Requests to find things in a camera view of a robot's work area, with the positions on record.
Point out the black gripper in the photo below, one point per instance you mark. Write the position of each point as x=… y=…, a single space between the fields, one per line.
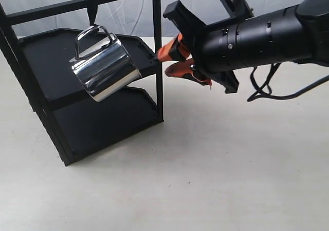
x=185 y=49

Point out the shiny steel mug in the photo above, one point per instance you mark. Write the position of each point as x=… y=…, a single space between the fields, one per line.
x=105 y=67

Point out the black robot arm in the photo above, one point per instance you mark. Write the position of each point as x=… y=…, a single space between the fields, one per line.
x=211 y=53

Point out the black hook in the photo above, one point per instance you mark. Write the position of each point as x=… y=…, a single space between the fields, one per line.
x=92 y=10

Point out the black metal shelf rack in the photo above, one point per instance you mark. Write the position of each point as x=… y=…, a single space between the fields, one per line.
x=77 y=125

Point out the white backdrop curtain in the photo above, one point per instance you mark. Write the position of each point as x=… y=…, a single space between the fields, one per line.
x=130 y=17

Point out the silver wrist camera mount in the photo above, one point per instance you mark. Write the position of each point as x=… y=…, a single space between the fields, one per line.
x=238 y=8

